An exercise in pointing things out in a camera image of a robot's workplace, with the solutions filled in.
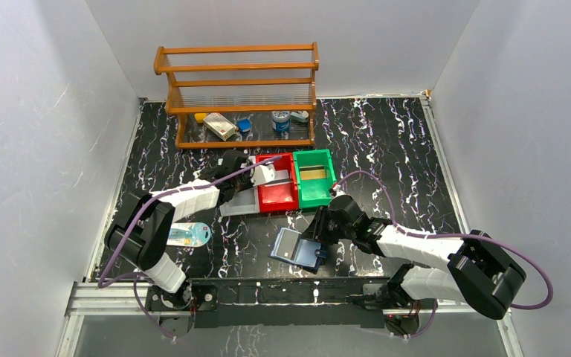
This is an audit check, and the white red small box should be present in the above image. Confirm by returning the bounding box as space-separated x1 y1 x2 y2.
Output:
203 112 237 141

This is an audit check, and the blue round tin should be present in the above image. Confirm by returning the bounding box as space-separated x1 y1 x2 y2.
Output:
271 111 291 132

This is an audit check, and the white plastic bin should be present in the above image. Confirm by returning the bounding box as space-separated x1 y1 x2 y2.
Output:
215 150 259 216

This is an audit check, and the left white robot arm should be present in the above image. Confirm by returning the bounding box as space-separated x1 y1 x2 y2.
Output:
98 149 280 309

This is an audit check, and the grey tape dispenser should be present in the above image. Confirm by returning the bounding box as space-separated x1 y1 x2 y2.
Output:
290 111 310 123

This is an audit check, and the yellow small object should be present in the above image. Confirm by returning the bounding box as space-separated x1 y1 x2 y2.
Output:
194 113 207 123

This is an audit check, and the wooden shelf rack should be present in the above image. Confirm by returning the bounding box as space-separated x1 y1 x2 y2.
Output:
153 42 320 149

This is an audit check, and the white card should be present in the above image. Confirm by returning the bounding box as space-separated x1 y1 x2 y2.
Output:
267 170 291 186

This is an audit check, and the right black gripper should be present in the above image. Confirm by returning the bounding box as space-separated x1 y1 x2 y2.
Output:
300 205 355 245

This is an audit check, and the blue toothbrush blister pack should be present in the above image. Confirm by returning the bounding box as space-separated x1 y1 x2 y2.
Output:
167 222 212 248

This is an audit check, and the blue small cube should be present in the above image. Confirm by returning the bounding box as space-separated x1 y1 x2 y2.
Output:
236 118 252 135

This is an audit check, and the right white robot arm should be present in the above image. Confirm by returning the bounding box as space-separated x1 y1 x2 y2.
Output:
302 195 526 320

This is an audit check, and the green plastic bin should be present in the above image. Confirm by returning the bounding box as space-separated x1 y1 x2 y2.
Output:
293 149 337 209

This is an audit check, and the navy blue card holder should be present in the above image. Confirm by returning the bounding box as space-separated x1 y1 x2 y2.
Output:
268 228 327 274

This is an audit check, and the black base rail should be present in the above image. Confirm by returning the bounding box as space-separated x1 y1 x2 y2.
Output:
145 275 464 341

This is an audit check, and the red plastic bin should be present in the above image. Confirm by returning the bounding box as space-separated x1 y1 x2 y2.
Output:
257 152 299 213

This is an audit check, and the gold card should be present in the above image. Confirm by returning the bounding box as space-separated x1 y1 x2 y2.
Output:
297 166 326 181

